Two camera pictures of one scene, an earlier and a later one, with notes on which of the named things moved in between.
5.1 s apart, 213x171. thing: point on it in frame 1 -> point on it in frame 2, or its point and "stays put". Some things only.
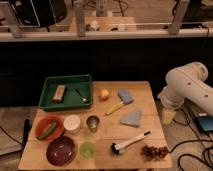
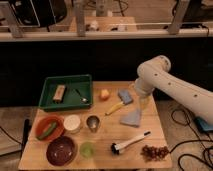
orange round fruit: [104, 94] stays put
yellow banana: [114, 108] stays put
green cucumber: [48, 131] stays put
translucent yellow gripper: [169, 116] -> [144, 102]
